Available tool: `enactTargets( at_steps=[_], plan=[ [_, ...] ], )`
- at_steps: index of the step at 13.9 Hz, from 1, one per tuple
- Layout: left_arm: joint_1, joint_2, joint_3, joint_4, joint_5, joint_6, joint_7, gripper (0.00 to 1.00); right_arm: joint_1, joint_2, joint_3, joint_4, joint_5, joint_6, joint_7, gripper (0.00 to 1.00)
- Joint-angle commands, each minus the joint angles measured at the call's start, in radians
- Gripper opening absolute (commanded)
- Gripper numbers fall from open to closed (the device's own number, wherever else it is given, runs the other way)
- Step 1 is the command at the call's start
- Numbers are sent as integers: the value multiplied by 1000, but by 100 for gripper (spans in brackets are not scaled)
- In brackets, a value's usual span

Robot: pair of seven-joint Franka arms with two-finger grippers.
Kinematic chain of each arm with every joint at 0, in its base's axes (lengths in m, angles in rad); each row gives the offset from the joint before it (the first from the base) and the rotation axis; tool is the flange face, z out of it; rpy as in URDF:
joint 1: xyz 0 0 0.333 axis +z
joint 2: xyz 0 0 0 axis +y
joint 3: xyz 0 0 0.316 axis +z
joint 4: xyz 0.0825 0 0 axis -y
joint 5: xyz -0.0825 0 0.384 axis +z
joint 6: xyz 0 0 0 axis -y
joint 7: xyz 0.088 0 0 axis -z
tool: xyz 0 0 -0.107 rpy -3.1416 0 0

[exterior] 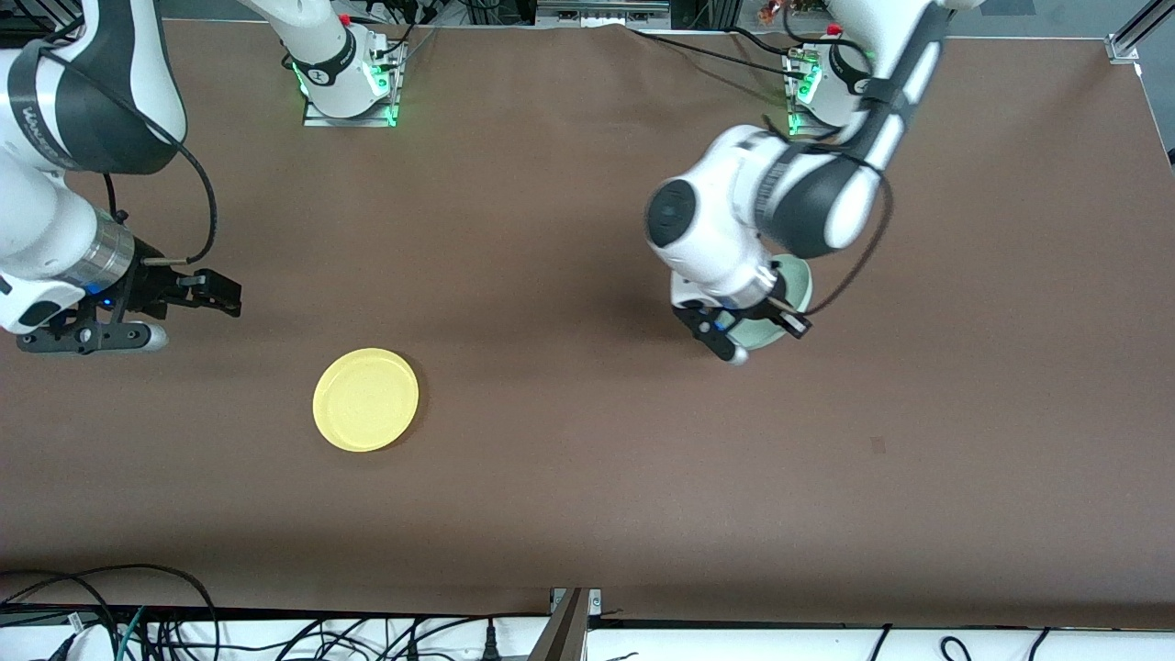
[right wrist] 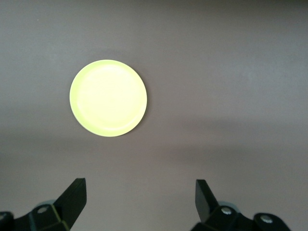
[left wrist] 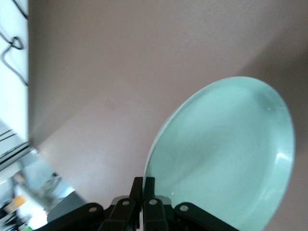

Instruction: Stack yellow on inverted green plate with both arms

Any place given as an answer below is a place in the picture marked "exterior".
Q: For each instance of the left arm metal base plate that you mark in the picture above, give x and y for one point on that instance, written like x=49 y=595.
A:
x=797 y=124

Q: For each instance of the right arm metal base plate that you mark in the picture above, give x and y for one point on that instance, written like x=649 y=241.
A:
x=386 y=115

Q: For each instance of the aluminium extrusion beam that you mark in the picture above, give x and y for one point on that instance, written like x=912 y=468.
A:
x=562 y=633

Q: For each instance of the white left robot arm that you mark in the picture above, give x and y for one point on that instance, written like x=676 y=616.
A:
x=716 y=220

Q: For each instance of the brown table cover sheet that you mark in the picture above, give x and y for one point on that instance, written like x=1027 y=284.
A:
x=587 y=459

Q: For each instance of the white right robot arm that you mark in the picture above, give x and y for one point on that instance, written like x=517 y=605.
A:
x=55 y=220

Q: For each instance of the pale green round plate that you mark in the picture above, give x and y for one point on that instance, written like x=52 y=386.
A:
x=795 y=285

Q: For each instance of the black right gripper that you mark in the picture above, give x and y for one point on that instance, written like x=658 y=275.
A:
x=150 y=286

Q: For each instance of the yellow round plate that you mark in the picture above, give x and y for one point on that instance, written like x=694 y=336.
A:
x=365 y=399

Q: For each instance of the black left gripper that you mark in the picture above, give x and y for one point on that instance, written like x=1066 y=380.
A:
x=767 y=308

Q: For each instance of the small metal corner bracket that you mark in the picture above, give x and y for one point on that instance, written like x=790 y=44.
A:
x=597 y=599

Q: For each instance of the aluminium corner profile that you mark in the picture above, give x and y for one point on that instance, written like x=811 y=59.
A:
x=1134 y=37

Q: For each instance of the black power plug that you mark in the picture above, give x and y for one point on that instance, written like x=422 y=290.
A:
x=491 y=645

